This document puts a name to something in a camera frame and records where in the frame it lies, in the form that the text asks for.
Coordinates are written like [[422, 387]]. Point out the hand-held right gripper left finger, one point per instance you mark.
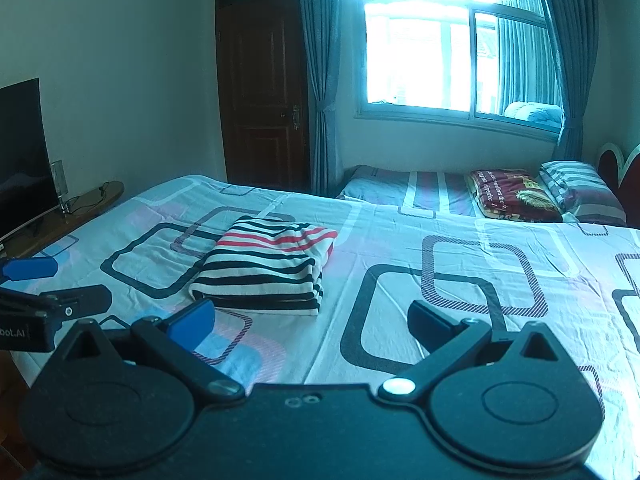
[[192, 322]]

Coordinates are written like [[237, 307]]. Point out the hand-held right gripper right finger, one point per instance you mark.
[[430, 320]]

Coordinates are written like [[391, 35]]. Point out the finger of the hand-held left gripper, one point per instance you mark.
[[30, 268], [80, 300]]

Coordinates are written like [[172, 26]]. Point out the black red striped white shirt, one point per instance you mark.
[[260, 265]]

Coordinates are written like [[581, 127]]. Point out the bed with patterned sheet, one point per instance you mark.
[[450, 240]]

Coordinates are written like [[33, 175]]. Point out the wooden television cabinet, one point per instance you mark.
[[95, 200]]

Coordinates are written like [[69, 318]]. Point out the black television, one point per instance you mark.
[[20, 160]]

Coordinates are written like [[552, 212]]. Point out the low bed with striped sheet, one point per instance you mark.
[[430, 187]]

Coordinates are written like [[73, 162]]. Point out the red printed pillow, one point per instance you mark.
[[510, 195]]

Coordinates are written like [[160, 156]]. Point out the striped pillow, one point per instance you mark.
[[580, 185]]

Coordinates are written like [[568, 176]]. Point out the light blue cloth bundle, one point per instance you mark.
[[530, 112]]

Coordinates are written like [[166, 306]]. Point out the red white headboard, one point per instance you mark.
[[612, 170]]

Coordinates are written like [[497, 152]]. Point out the dark wooden door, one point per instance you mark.
[[260, 85]]

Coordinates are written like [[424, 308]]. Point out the bright window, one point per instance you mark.
[[415, 50]]

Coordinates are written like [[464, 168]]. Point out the blue curtain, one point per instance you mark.
[[570, 60], [325, 60]]

